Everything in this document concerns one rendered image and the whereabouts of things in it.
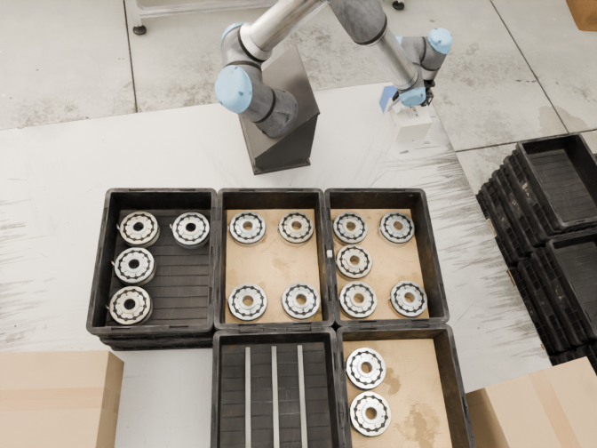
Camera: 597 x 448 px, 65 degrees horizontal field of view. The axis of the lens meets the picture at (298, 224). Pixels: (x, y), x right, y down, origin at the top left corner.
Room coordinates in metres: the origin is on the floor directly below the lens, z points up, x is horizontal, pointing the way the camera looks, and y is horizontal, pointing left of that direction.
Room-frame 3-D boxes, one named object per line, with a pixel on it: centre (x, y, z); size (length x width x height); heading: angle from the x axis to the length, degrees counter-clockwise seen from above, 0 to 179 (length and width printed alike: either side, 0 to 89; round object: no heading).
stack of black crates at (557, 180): (1.20, -1.02, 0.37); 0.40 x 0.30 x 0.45; 24
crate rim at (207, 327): (0.42, 0.34, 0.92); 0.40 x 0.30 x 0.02; 13
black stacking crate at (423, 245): (0.55, -0.24, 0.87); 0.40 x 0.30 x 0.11; 13
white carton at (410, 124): (1.23, -0.30, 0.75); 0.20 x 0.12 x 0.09; 24
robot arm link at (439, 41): (1.20, -0.31, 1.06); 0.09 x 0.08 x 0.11; 106
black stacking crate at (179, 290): (0.42, 0.34, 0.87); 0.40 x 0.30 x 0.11; 13
